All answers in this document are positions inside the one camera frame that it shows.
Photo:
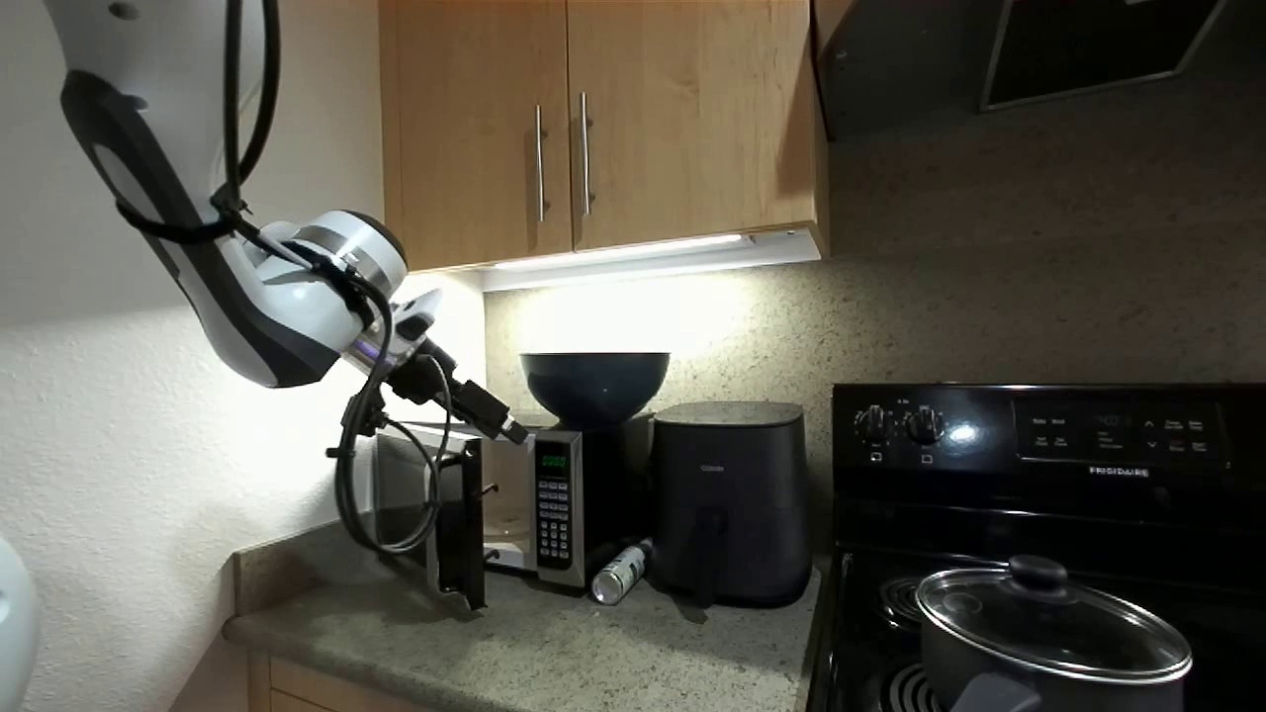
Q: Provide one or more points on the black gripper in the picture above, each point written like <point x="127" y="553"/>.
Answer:
<point x="422" y="372"/>

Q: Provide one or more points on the dark blue bowl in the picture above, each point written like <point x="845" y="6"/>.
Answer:
<point x="595" y="384"/>

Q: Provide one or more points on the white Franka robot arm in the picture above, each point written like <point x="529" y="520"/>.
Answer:
<point x="249" y="301"/>

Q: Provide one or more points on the silver microwave oven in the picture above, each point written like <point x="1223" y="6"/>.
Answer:
<point x="595" y="509"/>

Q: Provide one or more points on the clear plastic bottle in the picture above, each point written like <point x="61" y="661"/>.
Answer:
<point x="624" y="574"/>

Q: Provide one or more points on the under-cabinet light strip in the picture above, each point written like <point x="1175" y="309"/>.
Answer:
<point x="648" y="258"/>

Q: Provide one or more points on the narrow wooden cabinet door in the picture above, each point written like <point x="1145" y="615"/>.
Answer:
<point x="460" y="134"/>

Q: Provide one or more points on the black air fryer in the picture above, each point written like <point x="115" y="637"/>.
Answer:
<point x="733" y="509"/>

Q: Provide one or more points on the wide wooden cabinet door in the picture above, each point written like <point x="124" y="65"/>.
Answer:
<point x="696" y="119"/>

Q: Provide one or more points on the dark range hood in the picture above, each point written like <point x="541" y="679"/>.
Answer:
<point x="925" y="52"/>

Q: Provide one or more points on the black electric stove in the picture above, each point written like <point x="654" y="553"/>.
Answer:
<point x="1055" y="515"/>

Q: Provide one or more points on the dark cooking pot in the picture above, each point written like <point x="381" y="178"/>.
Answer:
<point x="1031" y="687"/>

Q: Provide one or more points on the glass pot lid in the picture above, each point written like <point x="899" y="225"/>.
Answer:
<point x="1055" y="617"/>

